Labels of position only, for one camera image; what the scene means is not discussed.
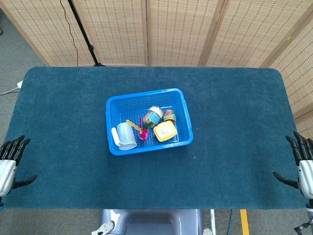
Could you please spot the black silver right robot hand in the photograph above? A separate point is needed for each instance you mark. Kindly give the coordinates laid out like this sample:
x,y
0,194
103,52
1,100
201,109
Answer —
x,y
306,171

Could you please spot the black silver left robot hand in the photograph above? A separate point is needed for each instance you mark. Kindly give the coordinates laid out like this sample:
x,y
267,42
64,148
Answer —
x,y
7,169

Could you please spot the colourful feather shuttlecock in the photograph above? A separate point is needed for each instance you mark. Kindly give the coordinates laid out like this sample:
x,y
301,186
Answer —
x,y
144,134

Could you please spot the green box yellow lid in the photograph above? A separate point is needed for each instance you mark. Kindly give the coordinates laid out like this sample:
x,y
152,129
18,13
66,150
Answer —
x,y
165,131

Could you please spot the clear jar blue white label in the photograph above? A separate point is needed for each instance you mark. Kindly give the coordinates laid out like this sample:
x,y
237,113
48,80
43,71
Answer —
x,y
152,117

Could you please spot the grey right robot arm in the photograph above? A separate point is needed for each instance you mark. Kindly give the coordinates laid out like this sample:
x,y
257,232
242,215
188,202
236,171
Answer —
x,y
310,208

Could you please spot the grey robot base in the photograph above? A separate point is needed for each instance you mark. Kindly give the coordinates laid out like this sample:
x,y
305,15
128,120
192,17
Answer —
x,y
151,222

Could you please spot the dark teal table cloth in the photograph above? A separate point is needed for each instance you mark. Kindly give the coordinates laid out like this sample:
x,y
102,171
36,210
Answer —
x,y
73,159

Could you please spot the yellow floor tape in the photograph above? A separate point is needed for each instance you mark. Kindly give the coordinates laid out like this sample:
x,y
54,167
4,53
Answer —
x,y
244,221

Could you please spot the white power adapter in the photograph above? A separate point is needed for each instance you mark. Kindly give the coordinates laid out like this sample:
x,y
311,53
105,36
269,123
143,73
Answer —
x,y
19,84

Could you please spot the white floor strip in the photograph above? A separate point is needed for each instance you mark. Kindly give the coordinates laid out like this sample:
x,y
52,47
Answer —
x,y
213,220

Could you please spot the blue perforated plastic basket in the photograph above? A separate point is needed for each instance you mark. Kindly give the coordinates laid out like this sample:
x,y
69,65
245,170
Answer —
x,y
137,102

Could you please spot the black tripod stand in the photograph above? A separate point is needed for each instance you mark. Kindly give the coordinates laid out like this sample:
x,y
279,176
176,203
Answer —
x,y
82,31

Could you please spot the bamboo folding screen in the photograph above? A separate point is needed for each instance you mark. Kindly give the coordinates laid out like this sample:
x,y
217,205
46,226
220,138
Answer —
x,y
171,29

